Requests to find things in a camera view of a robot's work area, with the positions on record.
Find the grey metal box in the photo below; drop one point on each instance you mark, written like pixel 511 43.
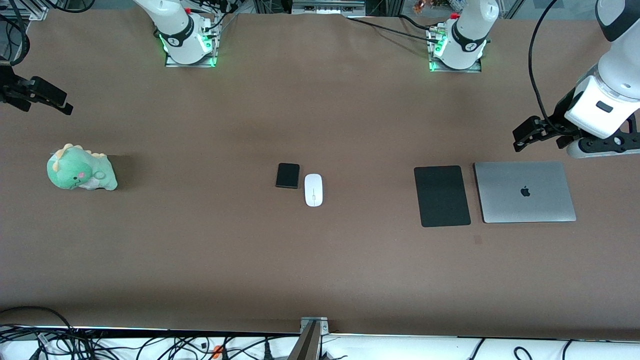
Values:
pixel 327 6

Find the white computer mouse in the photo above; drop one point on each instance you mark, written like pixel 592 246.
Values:
pixel 313 190

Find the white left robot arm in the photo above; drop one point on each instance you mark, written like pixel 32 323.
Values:
pixel 616 70

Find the black mouse pad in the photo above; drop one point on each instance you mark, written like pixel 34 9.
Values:
pixel 442 196

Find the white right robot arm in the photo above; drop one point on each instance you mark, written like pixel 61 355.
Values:
pixel 175 27

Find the silver laptop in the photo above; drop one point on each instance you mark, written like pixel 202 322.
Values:
pixel 525 192

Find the dark teal box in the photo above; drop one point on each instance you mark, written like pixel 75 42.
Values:
pixel 287 175

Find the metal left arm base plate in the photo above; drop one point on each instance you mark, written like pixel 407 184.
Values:
pixel 472 69

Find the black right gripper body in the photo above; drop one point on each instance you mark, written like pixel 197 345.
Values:
pixel 11 90

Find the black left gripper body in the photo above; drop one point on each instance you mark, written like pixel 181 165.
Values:
pixel 561 111

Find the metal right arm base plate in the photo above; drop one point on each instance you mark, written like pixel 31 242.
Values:
pixel 192 64

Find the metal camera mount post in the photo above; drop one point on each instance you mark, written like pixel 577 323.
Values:
pixel 310 340

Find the aluminium frame profile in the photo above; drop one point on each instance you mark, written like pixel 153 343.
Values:
pixel 25 7

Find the green dinosaur plush toy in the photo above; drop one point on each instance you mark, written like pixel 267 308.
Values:
pixel 80 170

